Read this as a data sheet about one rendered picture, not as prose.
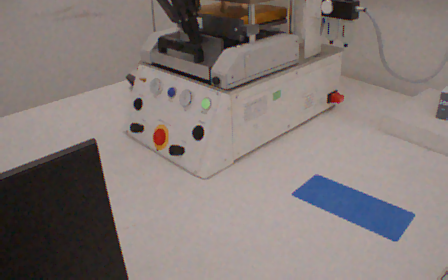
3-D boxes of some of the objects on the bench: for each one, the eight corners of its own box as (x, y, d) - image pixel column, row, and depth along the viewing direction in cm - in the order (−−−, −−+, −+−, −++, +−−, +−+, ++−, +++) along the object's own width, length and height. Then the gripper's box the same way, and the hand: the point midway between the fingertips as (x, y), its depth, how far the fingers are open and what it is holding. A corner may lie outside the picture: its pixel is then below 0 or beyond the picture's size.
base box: (254, 80, 139) (254, 32, 131) (348, 109, 115) (353, 53, 107) (122, 132, 106) (113, 72, 99) (215, 187, 82) (211, 111, 74)
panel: (125, 132, 105) (142, 65, 102) (198, 176, 85) (221, 92, 82) (119, 132, 103) (136, 63, 101) (191, 176, 84) (215, 90, 81)
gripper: (173, -63, 84) (205, 27, 98) (128, -38, 78) (167, 55, 93) (195, -64, 79) (226, 31, 94) (148, -39, 73) (187, 61, 88)
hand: (192, 30), depth 91 cm, fingers closed, pressing on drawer
